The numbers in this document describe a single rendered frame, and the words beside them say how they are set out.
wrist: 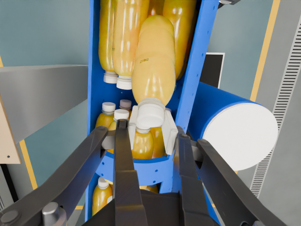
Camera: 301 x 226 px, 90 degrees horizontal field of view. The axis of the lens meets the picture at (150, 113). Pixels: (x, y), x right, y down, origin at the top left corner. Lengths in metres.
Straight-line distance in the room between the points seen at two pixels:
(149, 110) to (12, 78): 0.71
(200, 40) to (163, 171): 0.30
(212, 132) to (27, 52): 1.70
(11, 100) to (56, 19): 1.05
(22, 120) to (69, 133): 1.05
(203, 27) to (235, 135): 0.41
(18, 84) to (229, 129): 0.87
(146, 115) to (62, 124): 1.70
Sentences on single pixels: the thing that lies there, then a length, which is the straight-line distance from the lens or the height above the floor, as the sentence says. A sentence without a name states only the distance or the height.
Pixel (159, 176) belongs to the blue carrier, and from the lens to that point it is 0.40.
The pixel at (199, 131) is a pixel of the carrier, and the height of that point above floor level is 1.00.
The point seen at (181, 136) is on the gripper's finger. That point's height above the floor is 1.38.
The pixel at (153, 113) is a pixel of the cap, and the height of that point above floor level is 1.33.
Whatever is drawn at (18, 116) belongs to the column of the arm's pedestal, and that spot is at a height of 0.89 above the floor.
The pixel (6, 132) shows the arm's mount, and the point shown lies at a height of 1.01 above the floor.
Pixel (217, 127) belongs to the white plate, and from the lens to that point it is 0.58.
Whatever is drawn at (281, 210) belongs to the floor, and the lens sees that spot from 3.16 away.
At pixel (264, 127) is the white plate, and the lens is 0.67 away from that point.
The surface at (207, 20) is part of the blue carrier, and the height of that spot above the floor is 1.19.
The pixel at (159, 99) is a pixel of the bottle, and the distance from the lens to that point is 0.22.
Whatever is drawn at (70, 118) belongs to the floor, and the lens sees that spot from 1.80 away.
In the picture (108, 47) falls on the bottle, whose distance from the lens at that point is 0.42.
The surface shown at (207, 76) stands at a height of 0.15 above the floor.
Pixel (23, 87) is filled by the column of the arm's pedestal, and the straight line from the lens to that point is 0.88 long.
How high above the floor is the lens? 1.51
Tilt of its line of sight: 71 degrees down
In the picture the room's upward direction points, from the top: 174 degrees clockwise
